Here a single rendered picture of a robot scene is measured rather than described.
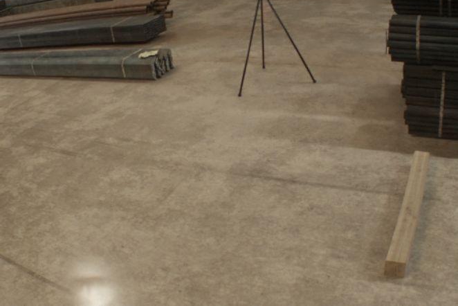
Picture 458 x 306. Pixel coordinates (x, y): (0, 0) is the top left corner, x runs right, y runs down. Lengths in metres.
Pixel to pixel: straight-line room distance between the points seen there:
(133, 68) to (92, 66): 0.65
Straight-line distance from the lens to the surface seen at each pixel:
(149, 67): 4.80
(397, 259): 2.12
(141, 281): 2.32
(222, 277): 2.23
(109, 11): 7.70
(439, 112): 3.01
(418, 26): 3.04
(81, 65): 5.50
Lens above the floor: 1.57
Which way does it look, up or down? 25 degrees down
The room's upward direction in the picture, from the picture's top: 10 degrees counter-clockwise
